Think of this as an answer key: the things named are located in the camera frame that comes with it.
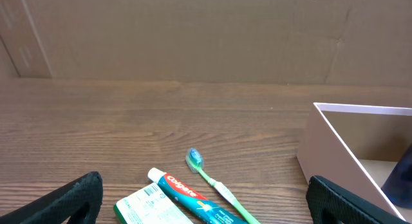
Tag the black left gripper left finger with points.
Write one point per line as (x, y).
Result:
(78, 201)

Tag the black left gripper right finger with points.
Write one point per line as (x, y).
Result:
(329, 203)

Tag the green white soap bar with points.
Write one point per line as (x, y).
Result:
(149, 205)

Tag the clear soap pump bottle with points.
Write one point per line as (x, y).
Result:
(398, 185)

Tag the Colgate toothpaste tube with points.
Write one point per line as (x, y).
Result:
(202, 207)

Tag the white cardboard box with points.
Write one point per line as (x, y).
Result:
(356, 147)

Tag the green toothbrush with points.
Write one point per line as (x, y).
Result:
(195, 162)

